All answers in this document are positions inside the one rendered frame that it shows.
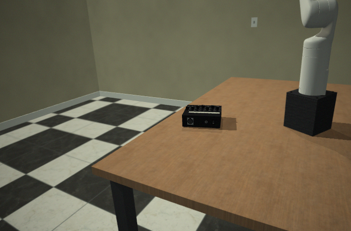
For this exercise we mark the black lighting desk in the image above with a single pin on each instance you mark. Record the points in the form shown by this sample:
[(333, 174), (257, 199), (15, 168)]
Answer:
[(202, 116)]

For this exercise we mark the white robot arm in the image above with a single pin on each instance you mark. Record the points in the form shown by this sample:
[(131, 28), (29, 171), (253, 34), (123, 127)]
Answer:
[(317, 49)]

